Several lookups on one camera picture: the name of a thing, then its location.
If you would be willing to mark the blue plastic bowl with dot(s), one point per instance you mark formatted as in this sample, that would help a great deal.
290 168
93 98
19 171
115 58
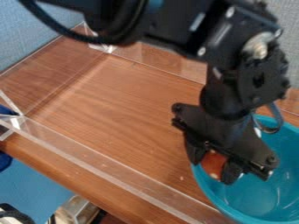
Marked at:
254 201

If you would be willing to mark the black object bottom left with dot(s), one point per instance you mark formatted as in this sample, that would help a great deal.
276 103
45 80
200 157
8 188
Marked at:
12 216

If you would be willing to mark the clear acrylic barrier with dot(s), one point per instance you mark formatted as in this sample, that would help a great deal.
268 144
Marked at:
175 64
145 191

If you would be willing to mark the clear acrylic left bracket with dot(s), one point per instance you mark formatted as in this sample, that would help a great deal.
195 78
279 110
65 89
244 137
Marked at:
11 116

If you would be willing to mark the metallic box under table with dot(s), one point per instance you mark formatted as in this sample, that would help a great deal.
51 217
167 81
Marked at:
75 211

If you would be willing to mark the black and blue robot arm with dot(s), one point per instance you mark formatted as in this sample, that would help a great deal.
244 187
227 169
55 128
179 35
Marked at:
228 34

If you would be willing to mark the clear acrylic back barrier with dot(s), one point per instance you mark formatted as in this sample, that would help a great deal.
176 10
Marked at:
175 64

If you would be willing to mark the brown toy mushroom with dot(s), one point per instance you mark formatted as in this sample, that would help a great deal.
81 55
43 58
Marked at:
212 164

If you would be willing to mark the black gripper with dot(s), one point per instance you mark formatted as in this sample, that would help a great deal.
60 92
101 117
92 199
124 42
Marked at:
230 137

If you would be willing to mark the clear acrylic corner bracket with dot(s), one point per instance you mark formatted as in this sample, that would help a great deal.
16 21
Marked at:
103 48

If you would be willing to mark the clear acrylic front barrier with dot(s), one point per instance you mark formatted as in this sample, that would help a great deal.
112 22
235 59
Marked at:
145 191

